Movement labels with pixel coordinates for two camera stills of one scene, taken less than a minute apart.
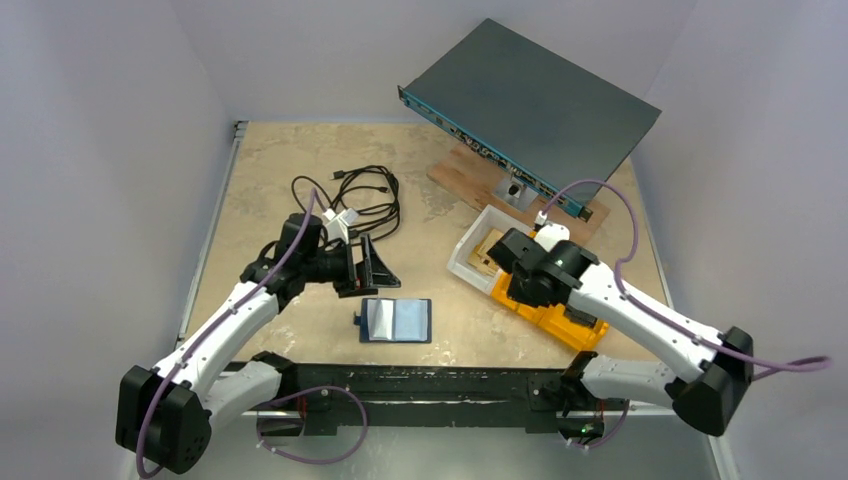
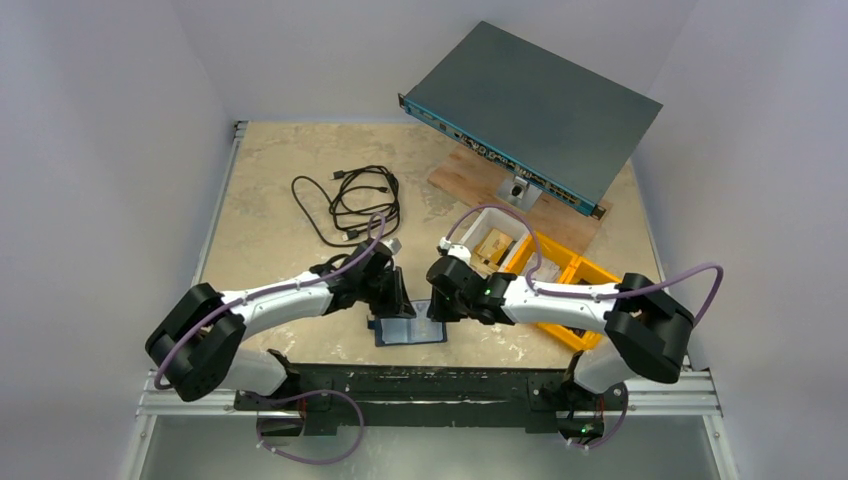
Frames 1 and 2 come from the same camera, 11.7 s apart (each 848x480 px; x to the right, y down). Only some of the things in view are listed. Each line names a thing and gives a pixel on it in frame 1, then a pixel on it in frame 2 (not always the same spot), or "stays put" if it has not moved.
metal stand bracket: [514, 193] stays put
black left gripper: [359, 264] -> [395, 291]
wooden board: [477, 174] stays put
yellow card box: [480, 257] stays put
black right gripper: [506, 244] -> [439, 302]
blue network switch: [553, 129] stays put
